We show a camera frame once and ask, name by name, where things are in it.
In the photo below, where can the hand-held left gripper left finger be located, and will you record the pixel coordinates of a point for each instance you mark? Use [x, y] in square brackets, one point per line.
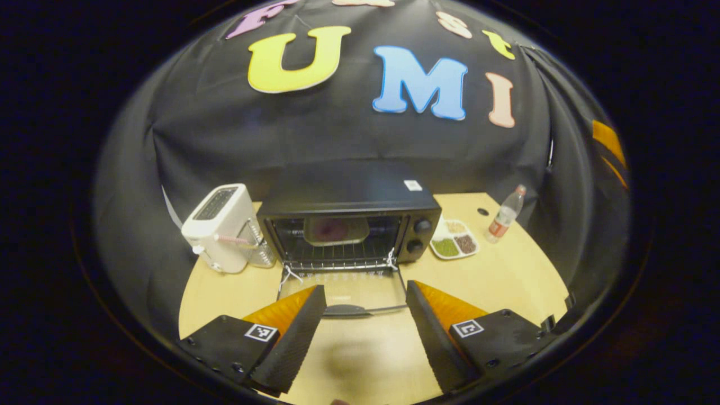
[295, 337]

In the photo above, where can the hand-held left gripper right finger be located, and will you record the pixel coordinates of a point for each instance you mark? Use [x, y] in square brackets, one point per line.
[433, 337]

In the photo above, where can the thin pink stick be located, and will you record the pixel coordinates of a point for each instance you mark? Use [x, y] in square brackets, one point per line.
[230, 239]

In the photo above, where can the black electric oven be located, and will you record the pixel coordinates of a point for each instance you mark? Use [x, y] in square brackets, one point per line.
[349, 194]

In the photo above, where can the white toaster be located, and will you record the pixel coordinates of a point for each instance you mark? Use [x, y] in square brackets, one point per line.
[230, 216]

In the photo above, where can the white square plate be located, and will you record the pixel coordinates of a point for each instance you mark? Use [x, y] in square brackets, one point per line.
[312, 239]

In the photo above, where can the clear plastic water bottle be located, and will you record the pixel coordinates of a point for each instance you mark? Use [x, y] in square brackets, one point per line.
[500, 222]

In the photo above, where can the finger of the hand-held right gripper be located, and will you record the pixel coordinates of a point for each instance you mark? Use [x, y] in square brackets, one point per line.
[607, 138]

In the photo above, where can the pink round food slice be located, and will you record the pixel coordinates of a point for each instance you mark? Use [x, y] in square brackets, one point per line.
[334, 229]

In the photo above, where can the green beans pile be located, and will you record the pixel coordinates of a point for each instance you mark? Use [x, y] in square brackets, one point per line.
[445, 247]

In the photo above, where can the white divided tray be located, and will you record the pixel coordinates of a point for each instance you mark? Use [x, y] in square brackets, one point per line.
[440, 230]

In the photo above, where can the yellow soybeans pile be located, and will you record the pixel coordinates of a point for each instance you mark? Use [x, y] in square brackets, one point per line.
[455, 226]

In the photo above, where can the dark red beans pile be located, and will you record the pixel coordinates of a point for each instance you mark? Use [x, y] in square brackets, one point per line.
[466, 243]

